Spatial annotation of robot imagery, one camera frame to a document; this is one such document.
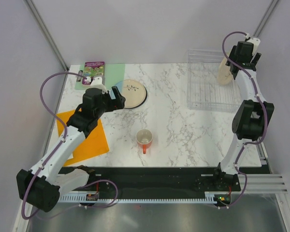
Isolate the cream yellow plate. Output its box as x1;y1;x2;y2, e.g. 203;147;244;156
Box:
217;57;233;86

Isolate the white slotted cable duct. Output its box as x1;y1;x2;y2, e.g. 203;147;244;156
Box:
58;191;231;204

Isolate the clear wire dish rack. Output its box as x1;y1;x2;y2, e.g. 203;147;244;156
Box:
187;49;242;113

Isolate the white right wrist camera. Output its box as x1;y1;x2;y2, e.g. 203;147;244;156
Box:
244;33;261;57

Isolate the green clipboard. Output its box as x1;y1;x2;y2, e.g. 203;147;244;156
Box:
74;64;125;90

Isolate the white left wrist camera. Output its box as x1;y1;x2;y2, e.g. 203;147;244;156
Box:
83;76;106;92

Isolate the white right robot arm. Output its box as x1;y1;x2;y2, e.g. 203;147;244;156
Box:
211;38;275;190

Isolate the blue and cream plate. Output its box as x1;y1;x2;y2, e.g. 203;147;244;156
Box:
113;79;147;109

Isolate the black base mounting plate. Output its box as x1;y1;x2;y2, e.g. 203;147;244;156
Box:
58;166;242;200

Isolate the dark red rimmed plate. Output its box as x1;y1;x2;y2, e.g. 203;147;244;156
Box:
123;87;148;109

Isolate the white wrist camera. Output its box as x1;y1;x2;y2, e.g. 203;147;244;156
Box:
244;33;261;57
83;76;106;92

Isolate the purple paperback book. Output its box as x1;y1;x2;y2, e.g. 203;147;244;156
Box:
82;61;105;86

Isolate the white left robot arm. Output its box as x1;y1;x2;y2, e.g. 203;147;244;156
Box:
16;86;125;212

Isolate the orange ceramic mug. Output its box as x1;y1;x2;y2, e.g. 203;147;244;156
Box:
136;129;153;154

